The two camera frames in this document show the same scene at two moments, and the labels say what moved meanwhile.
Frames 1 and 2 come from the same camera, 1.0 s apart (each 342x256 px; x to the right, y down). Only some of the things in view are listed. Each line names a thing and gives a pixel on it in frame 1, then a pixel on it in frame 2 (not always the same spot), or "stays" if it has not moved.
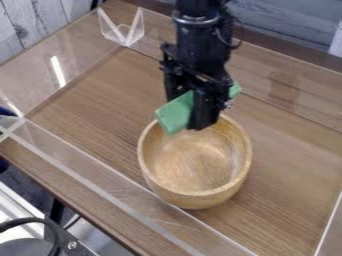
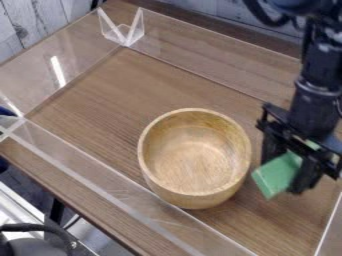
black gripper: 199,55 -> 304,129
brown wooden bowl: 196,168 stays
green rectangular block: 172,114 -> 273,175
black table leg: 56,211 stays
